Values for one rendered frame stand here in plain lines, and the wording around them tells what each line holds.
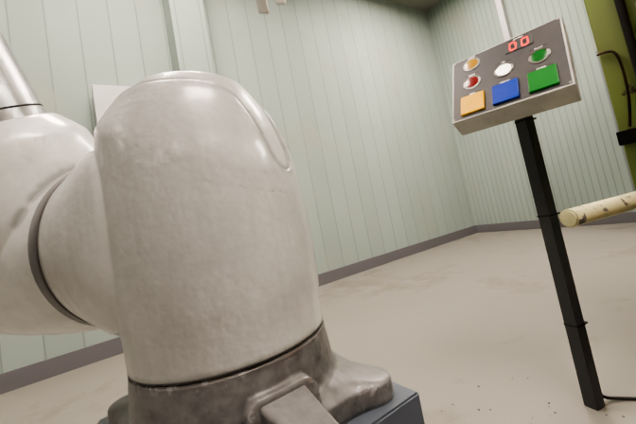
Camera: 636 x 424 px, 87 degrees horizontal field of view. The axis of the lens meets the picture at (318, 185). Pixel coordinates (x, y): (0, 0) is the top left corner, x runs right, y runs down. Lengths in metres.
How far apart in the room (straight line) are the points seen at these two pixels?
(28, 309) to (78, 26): 3.34
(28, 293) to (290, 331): 0.21
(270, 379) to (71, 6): 3.59
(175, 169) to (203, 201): 0.03
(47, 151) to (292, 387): 0.28
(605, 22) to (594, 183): 3.86
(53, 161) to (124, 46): 3.22
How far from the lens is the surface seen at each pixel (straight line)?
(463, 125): 1.25
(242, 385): 0.24
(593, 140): 5.20
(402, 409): 0.29
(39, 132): 0.38
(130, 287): 0.25
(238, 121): 0.25
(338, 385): 0.28
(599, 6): 1.51
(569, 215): 1.02
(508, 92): 1.21
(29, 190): 0.36
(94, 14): 3.69
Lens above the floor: 0.74
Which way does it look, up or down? 5 degrees up
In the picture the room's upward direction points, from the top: 11 degrees counter-clockwise
